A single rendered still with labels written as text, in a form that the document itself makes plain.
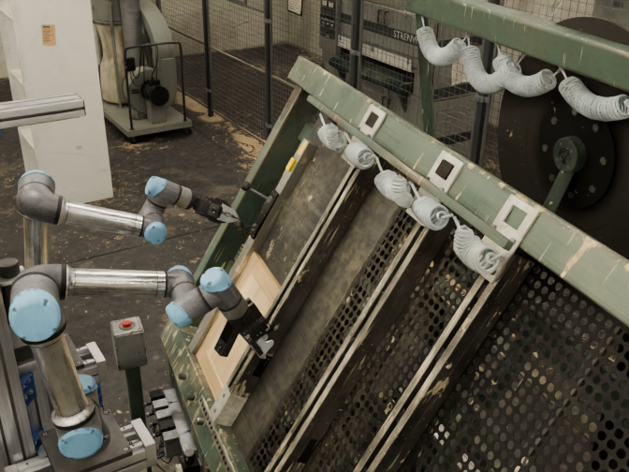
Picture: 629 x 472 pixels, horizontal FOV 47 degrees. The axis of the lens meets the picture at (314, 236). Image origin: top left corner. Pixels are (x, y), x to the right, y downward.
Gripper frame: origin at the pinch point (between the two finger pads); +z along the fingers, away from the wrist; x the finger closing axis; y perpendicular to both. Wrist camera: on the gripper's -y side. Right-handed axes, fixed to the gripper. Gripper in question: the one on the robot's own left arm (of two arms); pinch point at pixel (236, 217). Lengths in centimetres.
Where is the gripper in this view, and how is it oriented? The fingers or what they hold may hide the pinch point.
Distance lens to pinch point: 273.9
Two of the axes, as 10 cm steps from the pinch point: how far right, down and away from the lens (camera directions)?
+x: -3.3, 9.4, -0.8
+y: -5.2, -1.1, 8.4
